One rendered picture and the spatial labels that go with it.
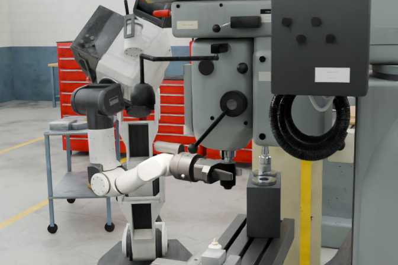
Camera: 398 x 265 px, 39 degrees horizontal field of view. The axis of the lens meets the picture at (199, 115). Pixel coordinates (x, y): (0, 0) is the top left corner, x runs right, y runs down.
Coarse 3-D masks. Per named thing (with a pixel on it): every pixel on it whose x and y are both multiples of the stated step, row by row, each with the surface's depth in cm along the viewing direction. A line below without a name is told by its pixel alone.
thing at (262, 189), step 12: (252, 180) 202; (264, 180) 202; (276, 180) 202; (252, 192) 199; (264, 192) 198; (276, 192) 197; (252, 204) 199; (264, 204) 199; (276, 204) 198; (252, 216) 200; (264, 216) 200; (276, 216) 199; (252, 228) 201; (264, 228) 200; (276, 228) 200
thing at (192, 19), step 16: (208, 0) 148; (224, 0) 147; (240, 0) 145; (256, 0) 144; (176, 16) 151; (192, 16) 149; (208, 16) 148; (224, 16) 147; (176, 32) 151; (192, 32) 150; (208, 32) 149; (224, 32) 147; (240, 32) 146; (256, 32) 145
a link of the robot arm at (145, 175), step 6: (156, 156) 174; (144, 162) 176; (150, 162) 175; (156, 162) 173; (162, 162) 173; (138, 168) 178; (144, 168) 177; (150, 168) 175; (156, 168) 174; (162, 168) 173; (138, 174) 180; (144, 174) 177; (150, 174) 176; (156, 174) 174; (162, 174) 174; (144, 180) 178; (150, 180) 177
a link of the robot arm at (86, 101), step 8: (96, 88) 192; (104, 88) 190; (80, 96) 191; (88, 96) 189; (96, 96) 187; (80, 104) 191; (88, 104) 189; (96, 104) 187; (80, 112) 194; (88, 112) 189; (96, 112) 188; (88, 120) 190; (96, 120) 188; (104, 120) 189; (112, 120) 192; (88, 128) 191; (96, 128) 189; (104, 128) 189
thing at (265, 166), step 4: (260, 160) 211; (264, 160) 210; (268, 160) 210; (260, 164) 211; (264, 164) 210; (268, 164) 211; (260, 168) 212; (264, 168) 211; (268, 168) 211; (260, 172) 212; (264, 172) 211; (268, 172) 211
